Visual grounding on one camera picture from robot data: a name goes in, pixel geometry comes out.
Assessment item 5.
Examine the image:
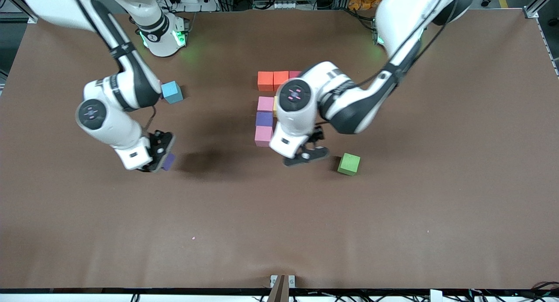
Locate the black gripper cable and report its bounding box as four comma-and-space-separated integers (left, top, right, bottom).
72, 0, 157, 132
345, 0, 461, 91

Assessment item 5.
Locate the orange foam cube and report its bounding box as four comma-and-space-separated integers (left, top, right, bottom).
257, 71, 274, 92
273, 71, 290, 92

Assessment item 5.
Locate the aluminium frame profile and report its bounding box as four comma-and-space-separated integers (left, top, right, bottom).
523, 0, 559, 78
0, 0, 38, 24

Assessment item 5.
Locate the white power strip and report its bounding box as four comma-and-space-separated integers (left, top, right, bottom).
168, 0, 219, 12

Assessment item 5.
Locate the brown flat stick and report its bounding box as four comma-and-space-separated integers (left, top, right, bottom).
267, 275, 290, 302

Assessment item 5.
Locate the silver metal bracket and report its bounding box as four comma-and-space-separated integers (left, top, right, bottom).
270, 275, 296, 288

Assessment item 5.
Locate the blue foam cube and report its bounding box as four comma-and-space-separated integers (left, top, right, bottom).
161, 81, 184, 104

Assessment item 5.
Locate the brown paper table cover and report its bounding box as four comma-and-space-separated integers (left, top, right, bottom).
0, 9, 559, 290

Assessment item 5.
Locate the green foam cube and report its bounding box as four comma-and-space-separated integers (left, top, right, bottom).
337, 153, 361, 176

